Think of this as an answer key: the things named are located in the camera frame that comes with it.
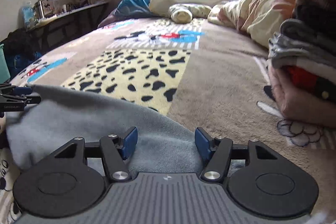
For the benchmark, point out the teal storage box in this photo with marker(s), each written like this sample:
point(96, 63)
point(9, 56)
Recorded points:
point(4, 72)

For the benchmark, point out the grey fleece sweatpants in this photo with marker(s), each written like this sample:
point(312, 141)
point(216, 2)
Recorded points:
point(163, 146)

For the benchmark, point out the brown Mickey Mouse blanket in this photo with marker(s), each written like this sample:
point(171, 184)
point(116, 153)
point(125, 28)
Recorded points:
point(199, 75)

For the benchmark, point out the dark side shelf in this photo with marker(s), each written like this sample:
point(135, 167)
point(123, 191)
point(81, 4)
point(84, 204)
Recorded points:
point(61, 29)

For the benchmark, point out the blue satin pillow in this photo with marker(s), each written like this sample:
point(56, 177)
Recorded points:
point(135, 9)

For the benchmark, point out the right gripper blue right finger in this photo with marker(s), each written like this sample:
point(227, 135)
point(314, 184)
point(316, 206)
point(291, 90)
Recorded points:
point(215, 154)

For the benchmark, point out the cream rolled bolster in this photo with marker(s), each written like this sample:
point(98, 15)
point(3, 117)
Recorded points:
point(180, 13)

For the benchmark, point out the pile of folded clothes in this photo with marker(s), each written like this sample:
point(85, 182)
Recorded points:
point(302, 63)

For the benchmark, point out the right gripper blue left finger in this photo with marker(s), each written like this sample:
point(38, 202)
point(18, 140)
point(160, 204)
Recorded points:
point(116, 149)

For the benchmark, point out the pink cream floral pillow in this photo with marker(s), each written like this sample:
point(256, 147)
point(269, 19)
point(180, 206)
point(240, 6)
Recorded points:
point(259, 19)

